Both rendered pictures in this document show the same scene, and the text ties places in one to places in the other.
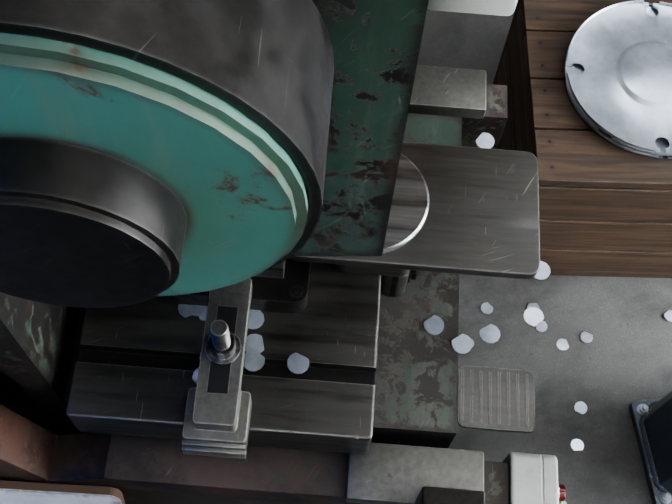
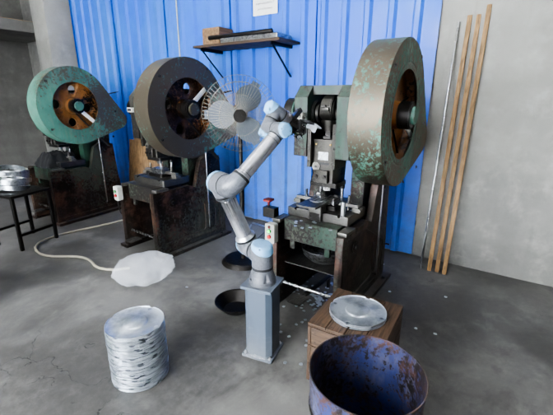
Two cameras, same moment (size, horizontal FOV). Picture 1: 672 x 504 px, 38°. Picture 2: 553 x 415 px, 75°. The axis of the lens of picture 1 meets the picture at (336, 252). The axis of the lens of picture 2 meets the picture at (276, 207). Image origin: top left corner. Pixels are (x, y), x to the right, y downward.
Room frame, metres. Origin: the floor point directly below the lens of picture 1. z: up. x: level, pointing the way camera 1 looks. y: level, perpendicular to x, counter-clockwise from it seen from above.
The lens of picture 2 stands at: (1.53, -2.07, 1.43)
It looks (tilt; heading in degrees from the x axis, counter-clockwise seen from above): 17 degrees down; 124
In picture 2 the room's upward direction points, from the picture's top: straight up
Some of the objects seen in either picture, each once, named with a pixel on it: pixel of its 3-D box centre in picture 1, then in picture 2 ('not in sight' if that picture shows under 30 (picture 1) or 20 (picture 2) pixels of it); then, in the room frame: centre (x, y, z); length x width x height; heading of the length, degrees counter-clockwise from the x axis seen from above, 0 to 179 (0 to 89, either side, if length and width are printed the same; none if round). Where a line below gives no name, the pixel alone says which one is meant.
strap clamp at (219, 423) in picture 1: (221, 356); (305, 195); (0.30, 0.10, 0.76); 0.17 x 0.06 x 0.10; 0
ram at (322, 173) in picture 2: not in sight; (326, 159); (0.47, 0.06, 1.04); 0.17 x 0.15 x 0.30; 90
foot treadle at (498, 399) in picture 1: (346, 391); (314, 287); (0.47, -0.03, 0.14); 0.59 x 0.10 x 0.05; 90
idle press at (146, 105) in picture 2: not in sight; (189, 154); (-1.26, 0.46, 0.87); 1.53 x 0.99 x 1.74; 88
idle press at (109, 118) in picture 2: not in sight; (88, 142); (-3.03, 0.38, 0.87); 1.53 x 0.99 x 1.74; 93
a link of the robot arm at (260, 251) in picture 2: not in sight; (261, 254); (0.45, -0.63, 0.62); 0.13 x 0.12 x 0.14; 158
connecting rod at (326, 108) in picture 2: not in sight; (330, 123); (0.47, 0.10, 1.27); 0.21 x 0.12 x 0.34; 90
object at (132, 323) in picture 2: not in sight; (134, 321); (0.02, -1.16, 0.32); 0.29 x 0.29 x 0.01
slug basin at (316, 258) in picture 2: not in sight; (324, 252); (0.47, 0.10, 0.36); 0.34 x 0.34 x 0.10
